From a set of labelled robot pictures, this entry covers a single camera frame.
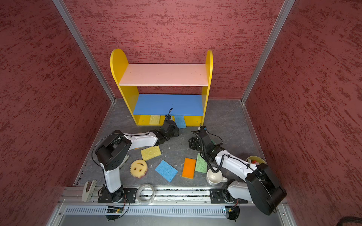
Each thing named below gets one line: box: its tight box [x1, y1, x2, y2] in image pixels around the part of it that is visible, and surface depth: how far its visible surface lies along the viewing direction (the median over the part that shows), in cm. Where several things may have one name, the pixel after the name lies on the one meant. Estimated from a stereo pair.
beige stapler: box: [82, 179, 98, 202], surface depth 75 cm
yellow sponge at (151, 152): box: [140, 145, 162, 162], surface depth 91 cm
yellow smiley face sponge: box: [129, 159, 148, 179], surface depth 83 cm
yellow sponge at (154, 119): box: [149, 114, 161, 125], surface depth 106 cm
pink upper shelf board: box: [118, 64, 209, 87], surface depth 81 cm
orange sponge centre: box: [181, 157, 197, 180], surface depth 85 cm
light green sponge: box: [195, 152, 208, 174], surface depth 85 cm
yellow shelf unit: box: [110, 48, 214, 127], surface depth 85 cm
